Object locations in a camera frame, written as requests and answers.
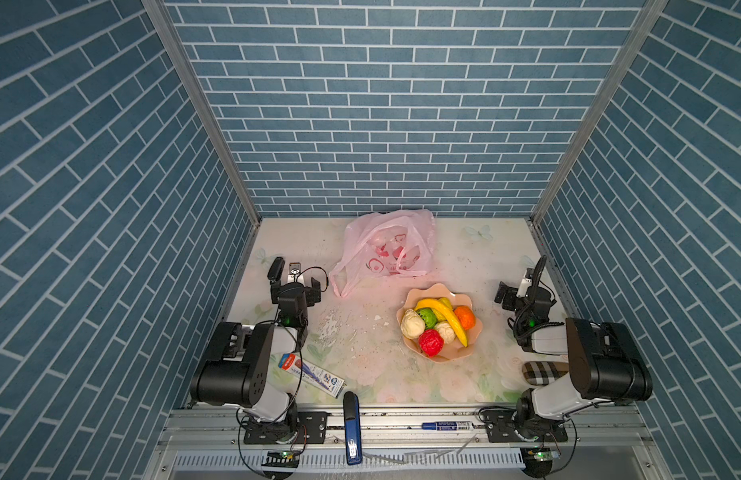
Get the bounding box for orange fake tangerine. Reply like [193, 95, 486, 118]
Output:
[453, 305, 476, 331]

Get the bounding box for yellow fake banana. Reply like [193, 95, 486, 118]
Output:
[415, 298, 469, 347]

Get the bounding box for green fake fruit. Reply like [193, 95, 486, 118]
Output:
[416, 308, 439, 329]

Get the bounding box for red fake apple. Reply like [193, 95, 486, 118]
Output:
[417, 329, 444, 358]

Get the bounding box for pink plastic bag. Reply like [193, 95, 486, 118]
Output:
[328, 209, 437, 298]

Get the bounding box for cream fake fruit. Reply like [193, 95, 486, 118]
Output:
[400, 309, 426, 340]

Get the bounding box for yellow fake lemon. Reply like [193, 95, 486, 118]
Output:
[438, 297, 453, 310]

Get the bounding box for cream fake pear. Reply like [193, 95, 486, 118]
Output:
[433, 321, 456, 345]

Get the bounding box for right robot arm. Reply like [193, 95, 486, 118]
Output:
[494, 279, 653, 435]

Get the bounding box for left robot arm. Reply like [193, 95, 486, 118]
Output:
[190, 279, 322, 430]

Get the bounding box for black stapler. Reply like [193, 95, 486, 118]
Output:
[268, 256, 286, 286]

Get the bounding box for plaid glasses case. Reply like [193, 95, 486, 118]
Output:
[521, 361, 569, 386]

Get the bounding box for toothpaste box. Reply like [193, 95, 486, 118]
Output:
[278, 353, 346, 398]

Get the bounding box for blue marker pen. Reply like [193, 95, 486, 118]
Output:
[421, 421, 473, 432]

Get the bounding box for blue stapler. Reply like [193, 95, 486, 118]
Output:
[342, 391, 362, 466]

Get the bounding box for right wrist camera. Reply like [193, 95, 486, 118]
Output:
[516, 268, 534, 298]

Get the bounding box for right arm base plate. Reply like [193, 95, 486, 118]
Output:
[476, 407, 568, 443]

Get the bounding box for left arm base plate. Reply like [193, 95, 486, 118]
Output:
[242, 411, 328, 445]

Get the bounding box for aluminium front rail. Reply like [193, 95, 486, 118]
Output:
[158, 404, 653, 450]

